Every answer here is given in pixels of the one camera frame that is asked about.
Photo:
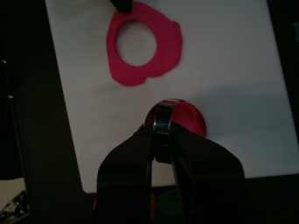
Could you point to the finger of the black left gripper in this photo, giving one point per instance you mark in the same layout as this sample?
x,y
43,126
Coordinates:
x,y
122,5

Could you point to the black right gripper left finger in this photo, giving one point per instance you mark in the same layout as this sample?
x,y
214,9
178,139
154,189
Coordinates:
x,y
123,180

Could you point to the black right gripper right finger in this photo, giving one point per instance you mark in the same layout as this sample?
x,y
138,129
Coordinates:
x,y
210,180

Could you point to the round red dough disc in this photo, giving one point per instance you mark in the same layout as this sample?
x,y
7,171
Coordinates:
x,y
191,119

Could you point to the green toy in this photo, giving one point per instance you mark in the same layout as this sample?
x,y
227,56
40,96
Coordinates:
x,y
171,204

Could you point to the white cutting board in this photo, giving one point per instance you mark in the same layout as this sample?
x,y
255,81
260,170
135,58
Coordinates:
x,y
234,87

